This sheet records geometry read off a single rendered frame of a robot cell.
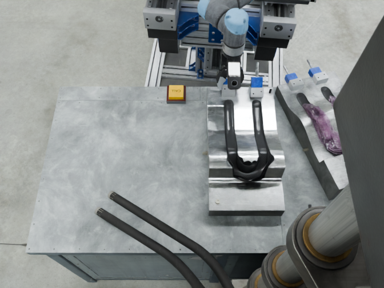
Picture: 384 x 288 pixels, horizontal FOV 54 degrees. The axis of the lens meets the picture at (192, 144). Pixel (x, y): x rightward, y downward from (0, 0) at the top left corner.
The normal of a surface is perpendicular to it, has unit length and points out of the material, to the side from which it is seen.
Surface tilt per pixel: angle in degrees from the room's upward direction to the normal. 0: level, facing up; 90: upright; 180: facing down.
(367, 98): 90
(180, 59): 0
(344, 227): 90
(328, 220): 90
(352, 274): 0
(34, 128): 0
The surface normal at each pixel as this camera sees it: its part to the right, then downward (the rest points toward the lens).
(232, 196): 0.00, -0.47
